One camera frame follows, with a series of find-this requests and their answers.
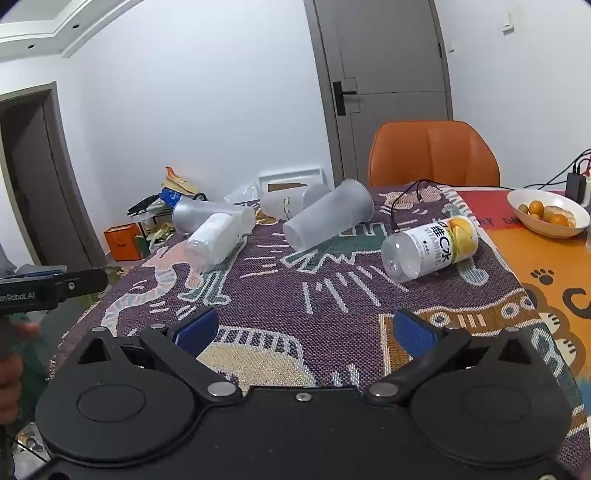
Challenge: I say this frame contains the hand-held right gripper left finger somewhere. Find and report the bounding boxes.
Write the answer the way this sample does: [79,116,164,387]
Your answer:
[69,306,243,403]

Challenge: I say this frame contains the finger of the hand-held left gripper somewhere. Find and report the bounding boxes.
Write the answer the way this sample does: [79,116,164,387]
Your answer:
[55,268,110,304]

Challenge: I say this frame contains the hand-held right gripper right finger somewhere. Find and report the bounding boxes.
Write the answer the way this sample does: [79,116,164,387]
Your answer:
[362,307,552,409]

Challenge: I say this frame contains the large frosted plastic cup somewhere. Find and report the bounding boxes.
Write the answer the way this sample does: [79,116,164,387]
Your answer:
[283,179,375,254]

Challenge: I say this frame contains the frosted cup with printed face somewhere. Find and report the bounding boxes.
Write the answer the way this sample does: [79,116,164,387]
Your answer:
[260,183,329,221]

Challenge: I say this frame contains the person's left hand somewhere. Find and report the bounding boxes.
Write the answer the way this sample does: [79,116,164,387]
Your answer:
[0,321,41,426]

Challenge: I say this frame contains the orange box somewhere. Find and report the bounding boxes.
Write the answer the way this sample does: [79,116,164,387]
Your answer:
[104,224,151,263]

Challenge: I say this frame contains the yellow label plastic bottle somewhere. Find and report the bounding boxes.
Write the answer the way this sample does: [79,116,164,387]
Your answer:
[381,215,478,282]

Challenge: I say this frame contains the white label plastic bottle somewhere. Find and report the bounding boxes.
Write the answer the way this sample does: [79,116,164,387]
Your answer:
[185,213,241,266]

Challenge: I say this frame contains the black folded stand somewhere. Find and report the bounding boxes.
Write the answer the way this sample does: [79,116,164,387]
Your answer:
[128,194,163,216]

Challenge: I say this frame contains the purple patterned blanket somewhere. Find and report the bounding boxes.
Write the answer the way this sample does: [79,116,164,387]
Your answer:
[48,184,585,464]

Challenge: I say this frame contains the dark brown door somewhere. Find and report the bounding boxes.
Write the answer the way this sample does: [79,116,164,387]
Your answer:
[0,82,108,278]

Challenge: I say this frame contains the yellow cardboard toy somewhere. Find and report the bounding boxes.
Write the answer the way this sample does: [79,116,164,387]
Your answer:
[160,166,200,200]

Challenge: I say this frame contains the clear plastic bag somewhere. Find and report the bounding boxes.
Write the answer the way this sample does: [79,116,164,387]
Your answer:
[225,184,262,206]

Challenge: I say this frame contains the orange cartoon tablecloth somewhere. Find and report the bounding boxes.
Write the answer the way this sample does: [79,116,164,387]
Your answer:
[455,187,591,367]

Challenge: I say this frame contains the white bowl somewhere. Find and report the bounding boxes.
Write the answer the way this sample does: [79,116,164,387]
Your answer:
[506,188,591,239]

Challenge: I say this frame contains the orange chair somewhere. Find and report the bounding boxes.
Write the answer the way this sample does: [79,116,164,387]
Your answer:
[368,121,502,188]

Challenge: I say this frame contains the black charger block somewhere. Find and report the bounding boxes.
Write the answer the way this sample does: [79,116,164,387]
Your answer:
[571,172,591,205]

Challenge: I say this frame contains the grey door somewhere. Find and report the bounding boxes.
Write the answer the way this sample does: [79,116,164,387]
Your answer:
[304,0,456,188]

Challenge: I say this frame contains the black cable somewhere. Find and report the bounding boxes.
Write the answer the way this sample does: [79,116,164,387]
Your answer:
[390,180,435,234]

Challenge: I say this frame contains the bundle of charger cables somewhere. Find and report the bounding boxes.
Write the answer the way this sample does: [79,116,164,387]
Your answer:
[524,150,591,191]

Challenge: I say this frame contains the black door handle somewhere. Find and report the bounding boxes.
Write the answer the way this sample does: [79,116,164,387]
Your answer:
[332,80,359,116]

